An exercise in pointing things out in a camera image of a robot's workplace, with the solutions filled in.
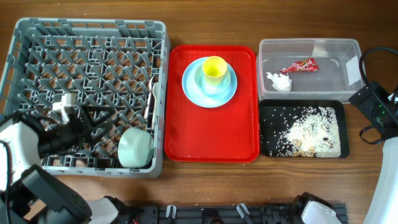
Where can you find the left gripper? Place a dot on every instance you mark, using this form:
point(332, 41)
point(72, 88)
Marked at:
point(84, 132)

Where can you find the light green bowl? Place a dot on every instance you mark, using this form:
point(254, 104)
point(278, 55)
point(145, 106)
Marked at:
point(135, 148)

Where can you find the white plastic spoon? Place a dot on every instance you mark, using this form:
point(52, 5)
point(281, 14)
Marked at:
point(154, 93)

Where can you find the rice and peanut leftovers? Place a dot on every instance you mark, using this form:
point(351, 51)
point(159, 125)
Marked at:
point(299, 131)

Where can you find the red snack wrapper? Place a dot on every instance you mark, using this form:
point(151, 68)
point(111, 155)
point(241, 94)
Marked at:
point(307, 65)

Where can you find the white tissue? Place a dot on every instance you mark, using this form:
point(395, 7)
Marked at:
point(280, 82)

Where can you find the light blue plate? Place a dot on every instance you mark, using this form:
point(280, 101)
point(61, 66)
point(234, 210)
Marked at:
point(192, 92)

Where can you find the light green small plate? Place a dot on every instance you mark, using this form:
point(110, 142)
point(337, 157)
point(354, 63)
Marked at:
point(208, 89)

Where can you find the yellow plastic cup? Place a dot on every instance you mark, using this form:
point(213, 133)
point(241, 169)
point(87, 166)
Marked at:
point(214, 69)

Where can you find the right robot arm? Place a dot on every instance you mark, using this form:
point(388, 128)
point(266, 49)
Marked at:
point(308, 208)

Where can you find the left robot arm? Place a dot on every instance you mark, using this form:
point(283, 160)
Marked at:
point(29, 194)

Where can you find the grey plastic dishwasher rack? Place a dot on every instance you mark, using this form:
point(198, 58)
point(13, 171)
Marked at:
point(105, 63)

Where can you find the black plastic tray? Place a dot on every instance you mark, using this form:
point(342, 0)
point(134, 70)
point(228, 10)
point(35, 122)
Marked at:
point(336, 105)

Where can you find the clear plastic bin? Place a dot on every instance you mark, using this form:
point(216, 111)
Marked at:
point(337, 77)

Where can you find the red plastic tray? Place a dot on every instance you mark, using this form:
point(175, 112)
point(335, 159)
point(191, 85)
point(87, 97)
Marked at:
point(229, 133)

